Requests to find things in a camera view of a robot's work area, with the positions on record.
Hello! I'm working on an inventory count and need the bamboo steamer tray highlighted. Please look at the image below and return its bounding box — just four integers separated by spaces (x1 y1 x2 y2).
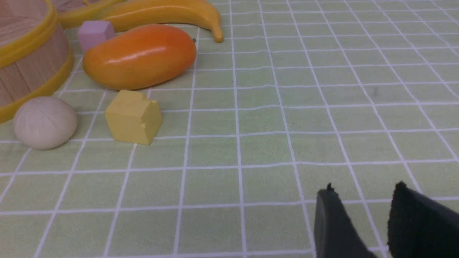
0 0 74 123

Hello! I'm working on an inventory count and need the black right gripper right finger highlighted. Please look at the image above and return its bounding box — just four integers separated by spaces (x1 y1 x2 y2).
387 182 459 258

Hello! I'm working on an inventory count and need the pink foam cube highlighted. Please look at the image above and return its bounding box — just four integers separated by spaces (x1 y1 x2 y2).
77 20 116 53

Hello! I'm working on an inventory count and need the orange toy mango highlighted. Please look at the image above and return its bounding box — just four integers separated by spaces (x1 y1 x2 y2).
82 24 197 90

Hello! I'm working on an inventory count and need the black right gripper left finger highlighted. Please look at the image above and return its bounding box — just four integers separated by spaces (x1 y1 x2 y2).
314 183 376 258

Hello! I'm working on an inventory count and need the yellow toy banana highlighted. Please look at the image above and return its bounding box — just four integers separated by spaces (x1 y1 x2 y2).
94 0 224 43

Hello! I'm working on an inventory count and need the beige steamed bun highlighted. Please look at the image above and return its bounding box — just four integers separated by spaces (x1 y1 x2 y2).
13 96 78 150

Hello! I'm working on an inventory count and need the yellow foam block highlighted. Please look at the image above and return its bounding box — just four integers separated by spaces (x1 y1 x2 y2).
104 90 162 145

